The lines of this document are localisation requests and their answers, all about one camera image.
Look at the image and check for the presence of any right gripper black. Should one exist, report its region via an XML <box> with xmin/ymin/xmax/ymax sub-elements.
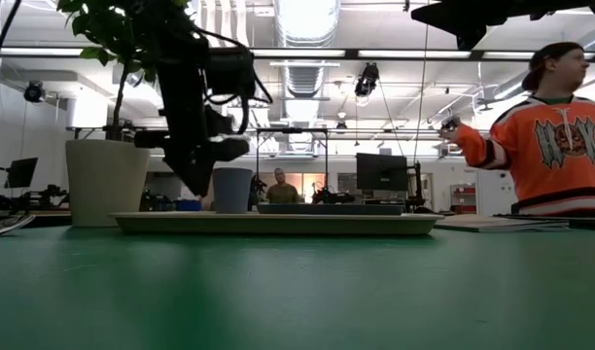
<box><xmin>409</xmin><ymin>0</ymin><xmax>511</xmax><ymax>52</ymax></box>

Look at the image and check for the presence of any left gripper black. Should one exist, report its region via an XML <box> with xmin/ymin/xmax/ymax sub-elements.
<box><xmin>133</xmin><ymin>82</ymin><xmax>252</xmax><ymax>198</ymax></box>

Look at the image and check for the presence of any blue plastic cup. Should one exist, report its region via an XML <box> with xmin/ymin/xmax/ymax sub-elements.
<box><xmin>211</xmin><ymin>167</ymin><xmax>255</xmax><ymax>216</ymax></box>

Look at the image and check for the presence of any blue round plate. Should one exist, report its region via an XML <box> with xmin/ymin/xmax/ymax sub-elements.
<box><xmin>256</xmin><ymin>202</ymin><xmax>407</xmax><ymax>217</ymax></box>

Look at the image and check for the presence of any beige plastic tray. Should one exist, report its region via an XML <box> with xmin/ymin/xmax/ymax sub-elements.
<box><xmin>109</xmin><ymin>210</ymin><xmax>445</xmax><ymax>238</ymax></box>

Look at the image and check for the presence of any ceiling light strip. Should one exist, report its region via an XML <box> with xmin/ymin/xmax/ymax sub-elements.
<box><xmin>251</xmin><ymin>48</ymin><xmax>348</xmax><ymax>59</ymax></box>
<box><xmin>0</xmin><ymin>46</ymin><xmax>86</xmax><ymax>56</ymax></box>
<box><xmin>357</xmin><ymin>49</ymin><xmax>473</xmax><ymax>60</ymax></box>

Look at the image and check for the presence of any seated person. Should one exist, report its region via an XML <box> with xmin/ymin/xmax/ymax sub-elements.
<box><xmin>264</xmin><ymin>166</ymin><xmax>301</xmax><ymax>205</ymax></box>

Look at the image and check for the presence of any black ceiling spotlight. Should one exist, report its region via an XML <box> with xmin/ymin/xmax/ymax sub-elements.
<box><xmin>353</xmin><ymin>61</ymin><xmax>381</xmax><ymax>98</ymax></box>

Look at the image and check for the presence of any potted green plant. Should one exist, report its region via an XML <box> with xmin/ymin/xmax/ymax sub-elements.
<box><xmin>55</xmin><ymin>0</ymin><xmax>197</xmax><ymax>228</ymax></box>

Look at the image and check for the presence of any green table mat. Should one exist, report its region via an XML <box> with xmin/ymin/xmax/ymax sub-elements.
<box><xmin>0</xmin><ymin>225</ymin><xmax>595</xmax><ymax>350</ymax></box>

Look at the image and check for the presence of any black computer monitor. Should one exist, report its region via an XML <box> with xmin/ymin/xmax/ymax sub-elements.
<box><xmin>355</xmin><ymin>152</ymin><xmax>410</xmax><ymax>193</ymax></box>

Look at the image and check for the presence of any red storage shelf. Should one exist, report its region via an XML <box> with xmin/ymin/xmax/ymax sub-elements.
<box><xmin>449</xmin><ymin>183</ymin><xmax>478</xmax><ymax>216</ymax></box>

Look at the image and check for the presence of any black round ceiling lamp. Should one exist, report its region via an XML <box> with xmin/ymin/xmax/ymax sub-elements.
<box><xmin>23</xmin><ymin>81</ymin><xmax>47</xmax><ymax>104</ymax></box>

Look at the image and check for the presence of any small black monitor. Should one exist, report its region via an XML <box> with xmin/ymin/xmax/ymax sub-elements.
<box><xmin>4</xmin><ymin>156</ymin><xmax>40</xmax><ymax>191</ymax></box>

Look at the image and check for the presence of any landscape picture book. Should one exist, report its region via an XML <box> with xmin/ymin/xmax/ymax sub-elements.
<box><xmin>433</xmin><ymin>213</ymin><xmax>572</xmax><ymax>234</ymax></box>

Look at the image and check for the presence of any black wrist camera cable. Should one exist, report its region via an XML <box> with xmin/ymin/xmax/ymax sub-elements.
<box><xmin>194</xmin><ymin>26</ymin><xmax>275</xmax><ymax>136</ymax></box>

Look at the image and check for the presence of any black metal frame stand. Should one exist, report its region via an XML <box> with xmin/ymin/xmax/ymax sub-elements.
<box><xmin>254</xmin><ymin>126</ymin><xmax>330</xmax><ymax>206</ymax></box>

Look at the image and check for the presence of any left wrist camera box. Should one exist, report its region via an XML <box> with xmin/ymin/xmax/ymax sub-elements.
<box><xmin>204</xmin><ymin>46</ymin><xmax>258</xmax><ymax>103</ymax></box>

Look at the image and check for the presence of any silver ceiling air duct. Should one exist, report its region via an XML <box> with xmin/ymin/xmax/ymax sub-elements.
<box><xmin>271</xmin><ymin>0</ymin><xmax>343</xmax><ymax>100</ymax></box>

